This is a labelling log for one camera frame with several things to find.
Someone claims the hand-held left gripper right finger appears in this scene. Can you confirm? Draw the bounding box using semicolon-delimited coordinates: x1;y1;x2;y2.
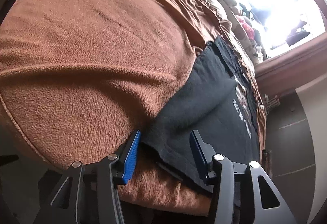
189;130;297;224

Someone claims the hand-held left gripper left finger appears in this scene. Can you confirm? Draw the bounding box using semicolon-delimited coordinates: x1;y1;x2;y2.
41;129;141;224

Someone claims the black T-shirt white bear print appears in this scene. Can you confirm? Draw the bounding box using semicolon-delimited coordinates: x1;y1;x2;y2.
139;36;261;194

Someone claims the white stick rack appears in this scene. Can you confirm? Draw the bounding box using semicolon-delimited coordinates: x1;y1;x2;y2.
263;95;279;109

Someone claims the bed with brown sheet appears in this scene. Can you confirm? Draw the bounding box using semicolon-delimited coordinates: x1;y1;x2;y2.
0;0;266;212

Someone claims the pink curtain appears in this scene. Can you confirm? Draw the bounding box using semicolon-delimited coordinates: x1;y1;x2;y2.
255;35;327;97

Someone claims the pink cloth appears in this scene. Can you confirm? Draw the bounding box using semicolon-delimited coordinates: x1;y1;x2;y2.
237;16;256;40

